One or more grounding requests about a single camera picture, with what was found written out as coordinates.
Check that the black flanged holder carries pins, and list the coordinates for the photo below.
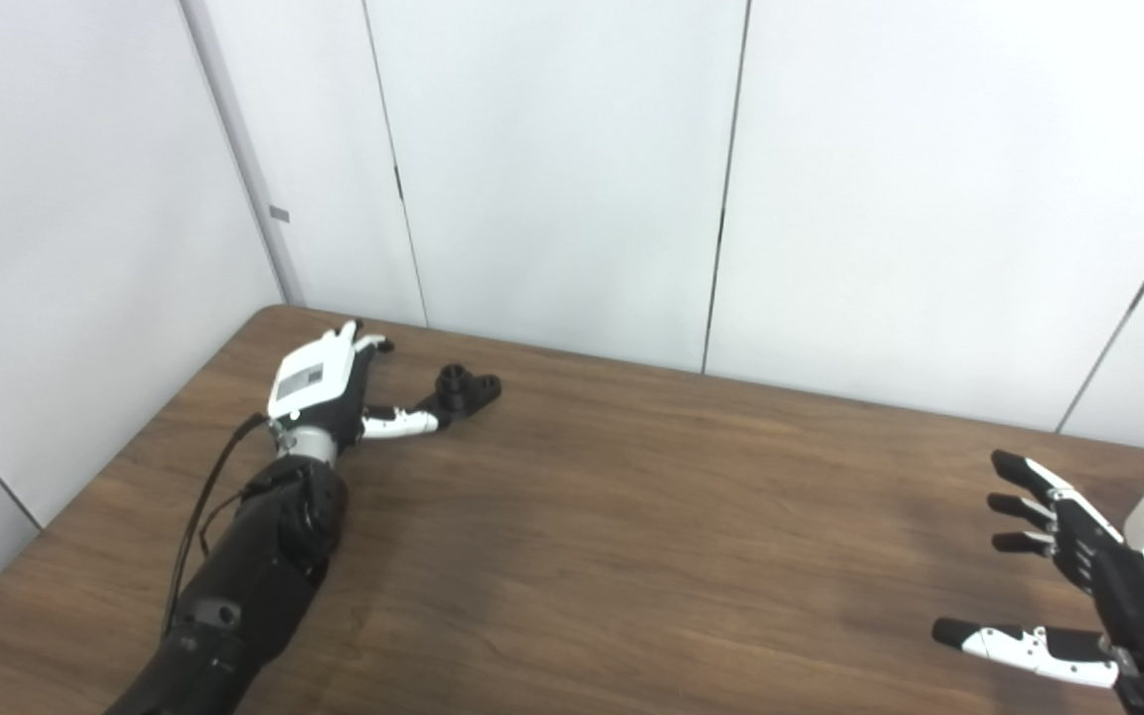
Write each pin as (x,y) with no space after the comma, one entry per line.
(463,392)

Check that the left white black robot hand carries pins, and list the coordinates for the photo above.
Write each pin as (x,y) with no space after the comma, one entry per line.
(309,382)

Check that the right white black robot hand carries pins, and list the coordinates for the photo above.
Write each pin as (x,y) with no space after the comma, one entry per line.
(1138,596)

